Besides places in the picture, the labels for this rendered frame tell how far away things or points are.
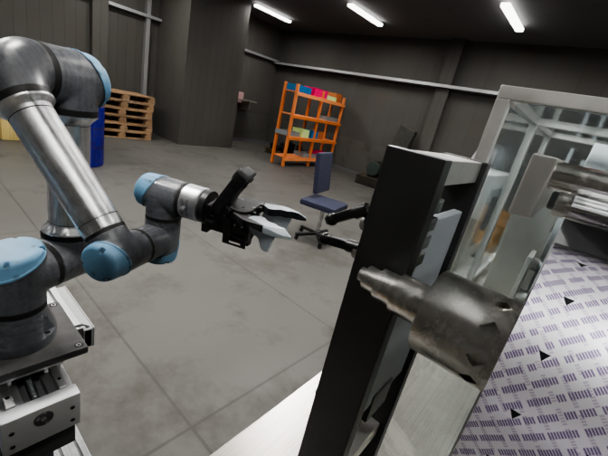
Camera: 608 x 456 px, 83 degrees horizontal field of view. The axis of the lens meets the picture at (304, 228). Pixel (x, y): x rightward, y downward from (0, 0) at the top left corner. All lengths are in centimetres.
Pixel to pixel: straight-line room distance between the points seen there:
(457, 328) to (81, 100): 83
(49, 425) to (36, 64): 72
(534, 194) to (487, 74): 871
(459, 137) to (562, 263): 863
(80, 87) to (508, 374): 86
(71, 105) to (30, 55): 11
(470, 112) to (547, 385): 870
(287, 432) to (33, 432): 53
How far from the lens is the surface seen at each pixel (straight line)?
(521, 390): 20
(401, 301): 27
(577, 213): 33
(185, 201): 74
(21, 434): 99
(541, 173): 23
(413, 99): 937
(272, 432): 73
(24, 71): 82
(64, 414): 100
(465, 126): 883
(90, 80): 91
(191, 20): 891
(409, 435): 82
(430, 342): 25
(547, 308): 21
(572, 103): 97
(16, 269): 92
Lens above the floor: 145
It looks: 19 degrees down
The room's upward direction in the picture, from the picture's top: 13 degrees clockwise
